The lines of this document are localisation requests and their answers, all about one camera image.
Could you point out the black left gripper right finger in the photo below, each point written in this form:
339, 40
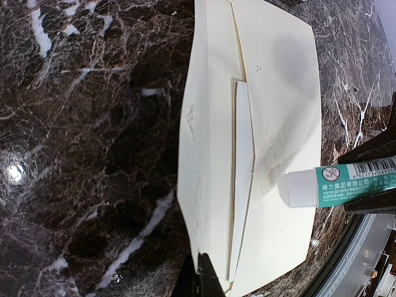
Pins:
208, 284

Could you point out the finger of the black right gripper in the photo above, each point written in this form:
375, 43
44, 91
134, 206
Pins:
381, 146
381, 203

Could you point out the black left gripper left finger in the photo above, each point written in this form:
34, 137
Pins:
186, 284

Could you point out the small glue bottle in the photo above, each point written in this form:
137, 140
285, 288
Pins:
331, 186

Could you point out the cream envelope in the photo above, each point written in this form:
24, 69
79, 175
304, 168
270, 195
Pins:
251, 113

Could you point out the black front rail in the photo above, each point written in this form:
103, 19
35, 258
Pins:
342, 259

